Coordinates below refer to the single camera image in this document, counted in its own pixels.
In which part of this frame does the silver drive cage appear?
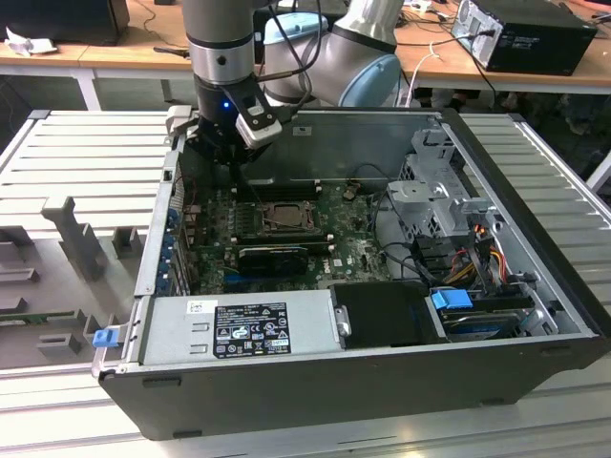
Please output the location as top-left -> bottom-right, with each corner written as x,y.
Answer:
385,126 -> 497,249

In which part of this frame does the silver power supply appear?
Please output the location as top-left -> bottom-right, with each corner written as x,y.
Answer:
121,288 -> 345,368

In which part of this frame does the grey parts rack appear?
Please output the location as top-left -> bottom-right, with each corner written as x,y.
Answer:
0,195 -> 149,371

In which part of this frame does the black monitor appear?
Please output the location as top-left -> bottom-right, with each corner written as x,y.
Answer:
0,0 -> 131,47

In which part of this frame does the white crumpled paper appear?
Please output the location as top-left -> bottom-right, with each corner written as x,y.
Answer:
3,26 -> 59,58

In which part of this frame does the green RAM stick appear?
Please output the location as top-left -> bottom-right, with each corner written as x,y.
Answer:
0,309 -> 80,324

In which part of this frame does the metal socket cover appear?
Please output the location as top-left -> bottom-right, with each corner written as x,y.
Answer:
261,199 -> 320,234

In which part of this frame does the wooden desk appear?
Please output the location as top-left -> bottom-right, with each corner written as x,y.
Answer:
0,0 -> 268,114
395,0 -> 611,111

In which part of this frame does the grey case handle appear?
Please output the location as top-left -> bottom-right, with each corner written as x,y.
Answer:
165,105 -> 200,140

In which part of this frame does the black camera cable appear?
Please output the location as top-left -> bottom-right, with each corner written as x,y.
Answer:
255,0 -> 330,126

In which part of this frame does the black graphics card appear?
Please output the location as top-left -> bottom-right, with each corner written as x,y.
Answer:
237,245 -> 309,277

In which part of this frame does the black PC case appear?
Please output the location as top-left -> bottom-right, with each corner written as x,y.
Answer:
90,107 -> 610,443

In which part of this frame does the white cable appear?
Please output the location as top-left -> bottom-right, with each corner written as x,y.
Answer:
405,41 -> 441,109

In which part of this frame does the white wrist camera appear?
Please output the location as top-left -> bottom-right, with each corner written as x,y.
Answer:
235,93 -> 283,147

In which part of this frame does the CPU socket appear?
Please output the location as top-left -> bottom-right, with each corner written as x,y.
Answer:
257,198 -> 324,236

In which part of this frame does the green motherboard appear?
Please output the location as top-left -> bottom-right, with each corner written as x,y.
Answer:
190,183 -> 407,297

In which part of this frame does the black desktop PC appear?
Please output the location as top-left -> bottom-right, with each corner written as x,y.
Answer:
451,0 -> 599,76

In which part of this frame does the black power supply label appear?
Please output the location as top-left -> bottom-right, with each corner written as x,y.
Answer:
213,301 -> 290,360

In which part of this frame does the hard disk in blue carrier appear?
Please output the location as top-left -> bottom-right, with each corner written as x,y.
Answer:
428,287 -> 526,344

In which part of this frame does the yellow orange wire bundle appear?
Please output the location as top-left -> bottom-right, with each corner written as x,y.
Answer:
446,223 -> 508,287

